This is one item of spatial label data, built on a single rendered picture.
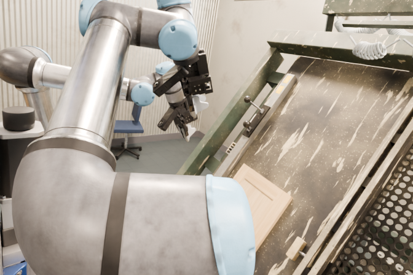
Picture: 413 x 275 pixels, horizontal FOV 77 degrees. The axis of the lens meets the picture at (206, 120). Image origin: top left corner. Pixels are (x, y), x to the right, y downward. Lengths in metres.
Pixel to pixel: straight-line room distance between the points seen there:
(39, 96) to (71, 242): 0.86
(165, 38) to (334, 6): 1.64
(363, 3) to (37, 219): 1.89
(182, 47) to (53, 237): 0.38
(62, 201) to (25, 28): 3.69
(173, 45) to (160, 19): 0.05
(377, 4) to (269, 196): 1.27
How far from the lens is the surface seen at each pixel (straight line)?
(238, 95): 1.60
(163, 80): 0.72
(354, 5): 1.97
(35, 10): 3.91
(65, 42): 3.96
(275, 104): 1.43
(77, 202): 0.26
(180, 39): 0.51
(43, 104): 1.08
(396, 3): 1.86
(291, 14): 3.96
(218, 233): 0.25
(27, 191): 0.29
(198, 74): 0.71
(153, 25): 0.53
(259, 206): 1.23
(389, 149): 1.13
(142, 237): 0.24
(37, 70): 0.91
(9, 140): 0.68
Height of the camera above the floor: 1.77
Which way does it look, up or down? 16 degrees down
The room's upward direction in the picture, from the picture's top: 9 degrees clockwise
